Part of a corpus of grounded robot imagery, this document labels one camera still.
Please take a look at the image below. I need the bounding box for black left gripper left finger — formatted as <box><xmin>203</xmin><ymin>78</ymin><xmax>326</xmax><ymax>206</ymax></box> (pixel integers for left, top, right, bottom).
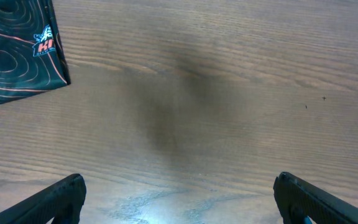
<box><xmin>0</xmin><ymin>174</ymin><xmax>86</xmax><ymax>224</ymax></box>

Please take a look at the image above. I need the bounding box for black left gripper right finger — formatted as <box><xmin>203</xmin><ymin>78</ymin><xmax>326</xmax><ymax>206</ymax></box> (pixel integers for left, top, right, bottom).
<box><xmin>273</xmin><ymin>172</ymin><xmax>358</xmax><ymax>224</ymax></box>

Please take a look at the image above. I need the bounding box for folded black patterned shirt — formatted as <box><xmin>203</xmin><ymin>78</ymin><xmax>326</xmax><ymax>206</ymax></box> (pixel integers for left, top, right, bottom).
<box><xmin>0</xmin><ymin>0</ymin><xmax>71</xmax><ymax>104</ymax></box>

